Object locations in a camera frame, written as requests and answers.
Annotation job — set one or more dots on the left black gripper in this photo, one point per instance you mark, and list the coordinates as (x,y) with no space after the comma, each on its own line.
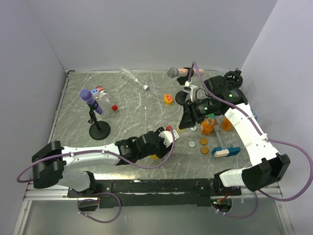
(164,150)

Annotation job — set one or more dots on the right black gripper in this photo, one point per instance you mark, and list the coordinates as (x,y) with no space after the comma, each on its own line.
(190,116)

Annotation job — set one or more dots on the yellow juice bottle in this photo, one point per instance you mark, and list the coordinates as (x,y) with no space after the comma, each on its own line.
(158,131)

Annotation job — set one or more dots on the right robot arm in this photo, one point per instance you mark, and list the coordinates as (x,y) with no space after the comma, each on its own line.
(268,166)

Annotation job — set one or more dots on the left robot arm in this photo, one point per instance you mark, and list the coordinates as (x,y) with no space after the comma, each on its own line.
(55,164)

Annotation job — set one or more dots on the clear empty bottle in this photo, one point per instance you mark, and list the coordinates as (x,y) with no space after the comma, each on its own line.
(133,78)

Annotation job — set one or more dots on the clear bottle red cap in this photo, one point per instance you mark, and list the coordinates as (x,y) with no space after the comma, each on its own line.
(108,104)

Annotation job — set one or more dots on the white green cap lower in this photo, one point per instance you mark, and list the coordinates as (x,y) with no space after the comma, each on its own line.
(192,144)

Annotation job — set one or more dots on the center black microphone stand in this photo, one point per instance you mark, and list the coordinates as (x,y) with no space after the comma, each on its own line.
(181,96)

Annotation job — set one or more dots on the black microphone stand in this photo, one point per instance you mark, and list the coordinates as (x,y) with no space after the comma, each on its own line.
(181,96)
(233,79)
(98,130)

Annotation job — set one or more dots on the brown cap upper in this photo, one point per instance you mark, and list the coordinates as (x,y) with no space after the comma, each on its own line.
(203,141)

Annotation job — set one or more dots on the brown cap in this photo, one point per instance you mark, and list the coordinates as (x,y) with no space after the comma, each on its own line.
(204,150)
(203,141)

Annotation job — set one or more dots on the yellow red toy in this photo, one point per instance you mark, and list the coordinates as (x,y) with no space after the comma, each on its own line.
(168,100)

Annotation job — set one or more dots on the grey rod tool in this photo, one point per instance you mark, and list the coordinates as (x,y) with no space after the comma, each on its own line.
(217,131)

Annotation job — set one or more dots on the brown cap lower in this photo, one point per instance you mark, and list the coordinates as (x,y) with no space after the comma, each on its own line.
(204,150)

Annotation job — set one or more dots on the blue white block toy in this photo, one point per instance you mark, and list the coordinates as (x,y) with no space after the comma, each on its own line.
(218,152)

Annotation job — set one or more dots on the silver head pink microphone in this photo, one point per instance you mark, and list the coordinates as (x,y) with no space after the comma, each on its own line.
(184,72)

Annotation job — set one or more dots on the left black microphone stand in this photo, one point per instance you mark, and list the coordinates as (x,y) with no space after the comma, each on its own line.
(98,130)

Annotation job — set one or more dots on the right black microphone stand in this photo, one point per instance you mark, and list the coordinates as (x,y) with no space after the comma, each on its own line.
(233,79)

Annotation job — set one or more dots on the purple microphone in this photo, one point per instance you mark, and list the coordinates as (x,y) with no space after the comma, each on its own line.
(87,97)

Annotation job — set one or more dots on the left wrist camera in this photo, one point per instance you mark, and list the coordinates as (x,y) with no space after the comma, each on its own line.
(168,136)

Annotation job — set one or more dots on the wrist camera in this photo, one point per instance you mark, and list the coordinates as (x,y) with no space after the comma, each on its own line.
(168,136)
(192,89)

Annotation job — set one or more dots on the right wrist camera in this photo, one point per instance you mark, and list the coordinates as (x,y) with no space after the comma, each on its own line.
(192,89)

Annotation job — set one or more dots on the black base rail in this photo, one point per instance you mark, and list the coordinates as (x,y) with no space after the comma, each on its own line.
(156,192)

